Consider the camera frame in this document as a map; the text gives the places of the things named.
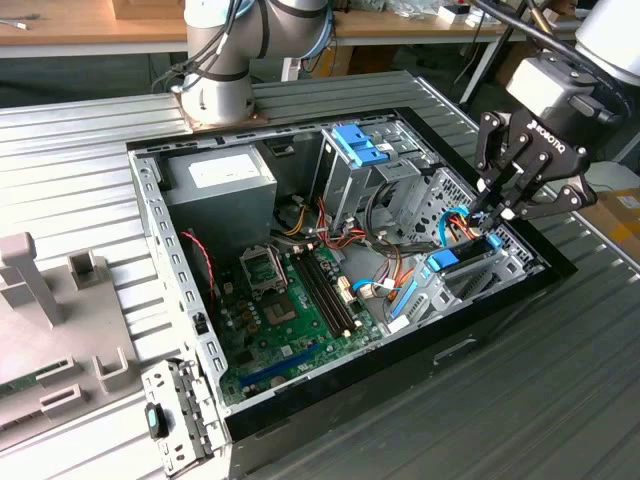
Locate light blue cable bundle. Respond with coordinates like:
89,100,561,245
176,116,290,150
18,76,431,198
310,8,337,72

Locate perforated grey metal bracket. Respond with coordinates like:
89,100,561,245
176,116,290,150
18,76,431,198
397,167,484,241

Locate grey power supply unit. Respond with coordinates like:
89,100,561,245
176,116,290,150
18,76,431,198
162,148,279,251

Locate long wooden desk white legs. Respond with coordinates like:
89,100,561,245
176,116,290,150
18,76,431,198
329,0,634,106

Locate clear bags of parts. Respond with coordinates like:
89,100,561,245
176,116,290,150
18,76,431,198
367,0,441,19

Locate black case fan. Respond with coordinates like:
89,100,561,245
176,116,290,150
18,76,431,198
178,228,221,307

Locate large brown cardboard box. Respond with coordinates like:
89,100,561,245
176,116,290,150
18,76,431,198
494,42,531,89

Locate open black PC case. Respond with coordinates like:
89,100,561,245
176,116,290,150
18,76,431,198
124,104,580,480

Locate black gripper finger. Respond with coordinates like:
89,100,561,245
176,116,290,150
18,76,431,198
484,152,599,231
474,110,531,214

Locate short blue wire white plug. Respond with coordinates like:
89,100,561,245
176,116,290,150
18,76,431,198
351,281,382,301

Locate wooden desk with box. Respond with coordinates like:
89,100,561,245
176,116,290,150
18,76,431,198
0,0,190,59

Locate hard disk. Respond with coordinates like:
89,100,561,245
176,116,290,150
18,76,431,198
391,233,503,321

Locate grey metal disk bay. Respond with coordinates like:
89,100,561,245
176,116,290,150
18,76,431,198
389,233,547,332

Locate green circuit board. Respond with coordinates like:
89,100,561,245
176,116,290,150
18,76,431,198
0,363,69,401

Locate grey parts rack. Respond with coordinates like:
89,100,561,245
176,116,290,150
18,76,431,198
0,232,146,436

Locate white flat panel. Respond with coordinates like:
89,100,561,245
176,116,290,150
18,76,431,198
584,159,640,192

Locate small white box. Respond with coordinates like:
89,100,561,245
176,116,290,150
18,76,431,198
281,52,305,82

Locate white box red button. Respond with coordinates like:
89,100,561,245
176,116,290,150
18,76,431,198
438,3,474,25

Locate small brown cardboard box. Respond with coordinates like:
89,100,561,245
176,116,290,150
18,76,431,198
113,0,187,21

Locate small black blue knob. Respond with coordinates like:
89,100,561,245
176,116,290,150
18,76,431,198
143,402,170,441

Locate square brown base plate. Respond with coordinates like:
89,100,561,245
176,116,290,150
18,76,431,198
169,82,269,135

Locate black RAM slot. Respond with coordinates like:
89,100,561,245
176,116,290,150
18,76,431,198
304,248,362,332
293,252,351,340

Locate orange yellow red power wire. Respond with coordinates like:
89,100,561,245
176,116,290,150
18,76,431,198
384,209,484,301

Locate grey metal drive cage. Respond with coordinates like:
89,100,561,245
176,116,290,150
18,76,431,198
308,118,441,236

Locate orange yellow wire bundle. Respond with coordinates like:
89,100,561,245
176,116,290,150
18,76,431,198
272,194,401,261

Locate blue plastic drive latch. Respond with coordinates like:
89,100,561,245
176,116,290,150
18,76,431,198
330,123,392,170

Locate thick black wrist cable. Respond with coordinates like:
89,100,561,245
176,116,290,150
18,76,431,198
469,0,582,57

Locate metal socket cover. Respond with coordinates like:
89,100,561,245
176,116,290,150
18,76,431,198
240,246,289,298

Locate red black twisted wire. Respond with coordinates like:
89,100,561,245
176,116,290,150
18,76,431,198
179,229,218,306

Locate white flat box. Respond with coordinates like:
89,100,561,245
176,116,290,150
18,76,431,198
465,7,506,29

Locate long blue data wire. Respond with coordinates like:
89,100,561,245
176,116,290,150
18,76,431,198
438,205,476,247

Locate blue expansion slot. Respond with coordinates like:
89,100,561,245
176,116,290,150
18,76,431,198
237,342,322,390

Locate green motherboard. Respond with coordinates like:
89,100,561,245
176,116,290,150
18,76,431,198
214,239,386,406

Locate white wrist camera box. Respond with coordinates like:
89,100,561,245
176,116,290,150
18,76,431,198
504,57,597,120

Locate CPU socket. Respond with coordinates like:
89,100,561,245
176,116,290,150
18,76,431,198
259,292,299,329

